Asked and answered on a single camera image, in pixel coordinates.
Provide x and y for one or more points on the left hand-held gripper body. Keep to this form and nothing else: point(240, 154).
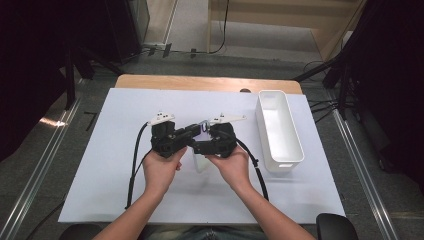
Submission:
point(163, 140)

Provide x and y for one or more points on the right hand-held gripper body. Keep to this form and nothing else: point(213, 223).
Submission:
point(225, 140)

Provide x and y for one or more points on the translucent phone case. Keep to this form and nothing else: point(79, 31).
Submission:
point(200, 163)

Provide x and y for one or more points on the person's right hand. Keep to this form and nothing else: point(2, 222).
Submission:
point(233, 170)

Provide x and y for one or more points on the person's left hand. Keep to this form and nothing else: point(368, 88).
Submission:
point(160, 173)

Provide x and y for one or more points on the white table mat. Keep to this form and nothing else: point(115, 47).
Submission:
point(116, 133)

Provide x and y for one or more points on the white plastic bin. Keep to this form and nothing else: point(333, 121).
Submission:
point(280, 133)

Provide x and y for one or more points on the person's jeans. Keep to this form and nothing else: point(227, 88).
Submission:
point(213, 234)

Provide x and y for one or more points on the black metal stand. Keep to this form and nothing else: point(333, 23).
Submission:
point(343, 86)
point(70, 80)

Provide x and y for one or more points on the black cabinet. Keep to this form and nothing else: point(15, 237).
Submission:
point(125, 30)

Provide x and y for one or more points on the black chair armrest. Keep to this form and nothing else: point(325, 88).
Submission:
point(336, 228)
point(80, 232)

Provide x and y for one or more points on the light wooden shelf unit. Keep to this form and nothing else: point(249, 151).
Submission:
point(286, 13)

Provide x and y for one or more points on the black curtain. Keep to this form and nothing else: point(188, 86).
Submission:
point(30, 66)
point(390, 83)

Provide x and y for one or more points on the metal floor rail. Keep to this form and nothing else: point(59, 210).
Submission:
point(363, 166)
point(43, 160)

